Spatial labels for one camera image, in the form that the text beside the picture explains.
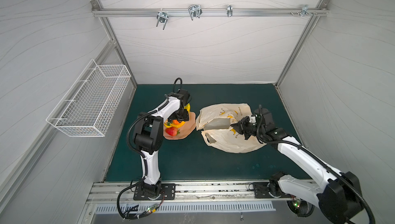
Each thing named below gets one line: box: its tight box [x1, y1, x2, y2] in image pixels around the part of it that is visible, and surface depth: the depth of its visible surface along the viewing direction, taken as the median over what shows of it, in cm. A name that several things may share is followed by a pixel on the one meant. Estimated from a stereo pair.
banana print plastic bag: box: [195, 103, 267, 154], surface depth 83 cm
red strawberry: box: [165, 126, 181, 137], surface depth 92 cm
